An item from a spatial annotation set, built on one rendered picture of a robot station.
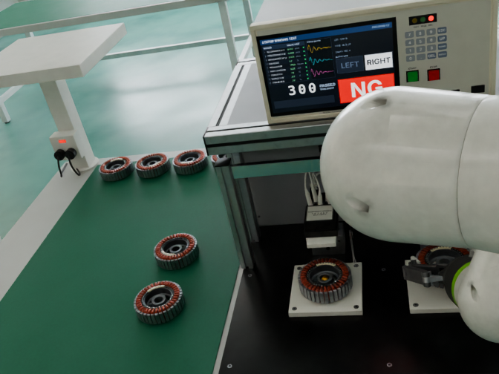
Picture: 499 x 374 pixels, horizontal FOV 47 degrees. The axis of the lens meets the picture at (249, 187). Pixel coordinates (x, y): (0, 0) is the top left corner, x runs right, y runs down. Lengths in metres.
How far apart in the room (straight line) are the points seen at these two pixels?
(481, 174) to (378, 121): 0.08
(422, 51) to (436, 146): 0.74
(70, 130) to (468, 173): 1.72
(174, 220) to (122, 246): 0.16
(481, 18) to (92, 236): 1.14
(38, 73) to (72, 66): 0.10
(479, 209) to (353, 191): 0.09
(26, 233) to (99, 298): 0.46
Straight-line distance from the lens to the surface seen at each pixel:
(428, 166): 0.40
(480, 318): 0.84
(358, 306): 1.21
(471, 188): 0.39
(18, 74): 1.67
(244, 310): 1.26
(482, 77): 1.17
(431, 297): 1.22
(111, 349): 1.32
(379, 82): 1.15
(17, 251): 1.78
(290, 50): 1.13
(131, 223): 1.69
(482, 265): 0.84
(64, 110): 2.00
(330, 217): 1.22
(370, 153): 0.41
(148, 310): 1.32
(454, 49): 1.14
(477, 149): 0.39
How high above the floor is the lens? 1.63
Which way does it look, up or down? 31 degrees down
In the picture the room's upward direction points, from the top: 13 degrees counter-clockwise
